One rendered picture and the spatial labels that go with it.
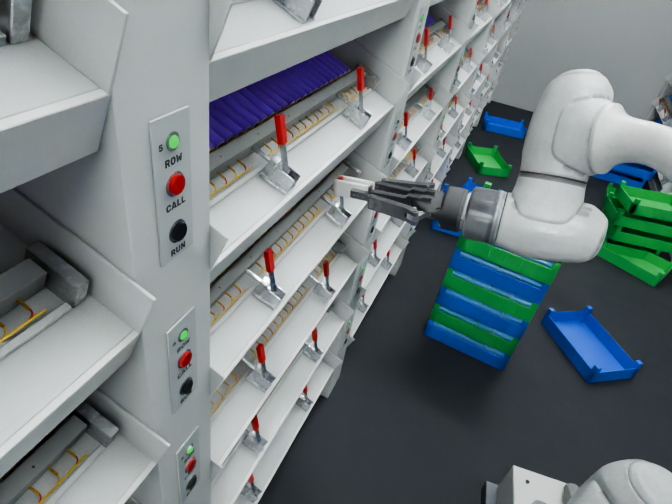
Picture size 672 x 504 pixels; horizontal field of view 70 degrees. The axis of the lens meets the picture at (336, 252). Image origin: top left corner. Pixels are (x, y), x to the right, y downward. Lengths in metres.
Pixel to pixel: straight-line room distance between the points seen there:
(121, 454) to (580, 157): 0.70
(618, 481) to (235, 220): 0.74
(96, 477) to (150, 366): 0.15
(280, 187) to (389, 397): 1.10
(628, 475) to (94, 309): 0.83
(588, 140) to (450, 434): 1.04
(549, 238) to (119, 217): 0.62
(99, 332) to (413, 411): 1.27
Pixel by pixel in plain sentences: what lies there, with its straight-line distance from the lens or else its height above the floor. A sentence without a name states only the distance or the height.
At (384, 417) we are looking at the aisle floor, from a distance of 1.55.
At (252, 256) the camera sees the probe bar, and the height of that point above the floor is 0.79.
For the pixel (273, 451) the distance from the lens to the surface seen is 1.26.
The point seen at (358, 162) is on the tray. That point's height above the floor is 0.79.
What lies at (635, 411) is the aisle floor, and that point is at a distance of 1.99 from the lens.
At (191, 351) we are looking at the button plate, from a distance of 0.52.
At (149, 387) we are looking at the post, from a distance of 0.48.
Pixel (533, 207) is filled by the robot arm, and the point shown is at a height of 0.90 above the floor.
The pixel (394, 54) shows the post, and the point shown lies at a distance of 0.96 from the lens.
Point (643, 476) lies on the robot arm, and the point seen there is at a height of 0.58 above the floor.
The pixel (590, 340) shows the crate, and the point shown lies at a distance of 2.15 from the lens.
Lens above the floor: 1.24
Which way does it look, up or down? 36 degrees down
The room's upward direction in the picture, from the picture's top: 11 degrees clockwise
